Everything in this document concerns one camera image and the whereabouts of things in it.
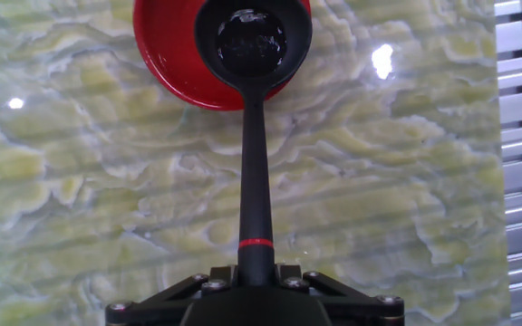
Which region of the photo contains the green marble pattern mat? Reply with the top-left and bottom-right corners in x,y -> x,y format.
0,0 -> 511,326

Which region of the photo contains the black ladle with red ring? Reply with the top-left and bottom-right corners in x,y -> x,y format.
194,0 -> 314,287

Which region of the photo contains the red bowl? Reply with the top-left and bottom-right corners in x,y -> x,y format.
132,0 -> 313,112

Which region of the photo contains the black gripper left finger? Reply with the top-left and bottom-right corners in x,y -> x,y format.
105,264 -> 239,326

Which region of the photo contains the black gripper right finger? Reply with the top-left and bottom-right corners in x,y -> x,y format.
274,264 -> 406,326

